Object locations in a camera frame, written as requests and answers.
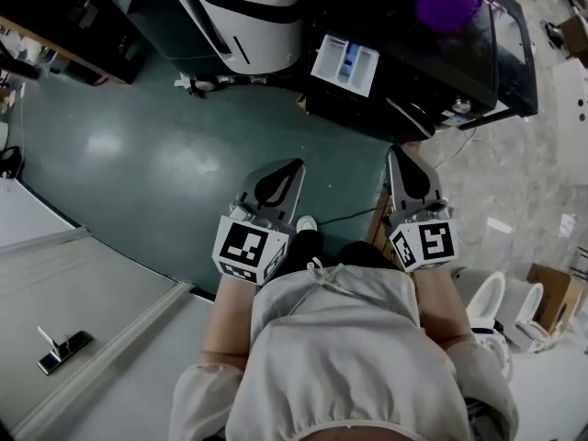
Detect white cabinet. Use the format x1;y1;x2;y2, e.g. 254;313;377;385
550;57;588;151

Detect person's right forearm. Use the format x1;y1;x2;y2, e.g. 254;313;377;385
413;266;477;353

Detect person's left forearm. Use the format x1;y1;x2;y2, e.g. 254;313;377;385
200;271;258;371

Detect white cable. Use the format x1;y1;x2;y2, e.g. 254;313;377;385
434;126;492;169

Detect brown cardboard box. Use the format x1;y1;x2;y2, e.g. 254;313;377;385
526;263;584;334
559;14;588;59

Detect person's black trousers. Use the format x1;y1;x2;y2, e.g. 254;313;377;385
275;230;401;280

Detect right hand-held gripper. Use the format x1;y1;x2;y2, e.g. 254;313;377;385
384;143;459;273

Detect black floor cable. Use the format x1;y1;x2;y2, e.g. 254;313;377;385
319;207;391;225

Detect person's white shirt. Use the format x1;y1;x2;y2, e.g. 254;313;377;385
169;257;520;441

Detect metal door handle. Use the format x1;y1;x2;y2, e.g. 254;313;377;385
36;326;96;377

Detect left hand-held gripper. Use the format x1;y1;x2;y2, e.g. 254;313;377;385
211;157;307;287

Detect white door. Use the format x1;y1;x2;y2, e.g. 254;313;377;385
0;234;194;441

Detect wooden shelf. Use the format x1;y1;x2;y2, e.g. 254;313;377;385
0;14;130;86

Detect white panel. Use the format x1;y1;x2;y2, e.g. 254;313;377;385
0;176;86;247

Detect white detergent drawer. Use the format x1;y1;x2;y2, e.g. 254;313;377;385
310;34;381;98

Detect black washing machine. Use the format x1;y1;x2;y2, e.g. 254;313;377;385
298;0;538;144

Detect white and black appliance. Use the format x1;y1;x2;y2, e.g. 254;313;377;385
91;0;309;80

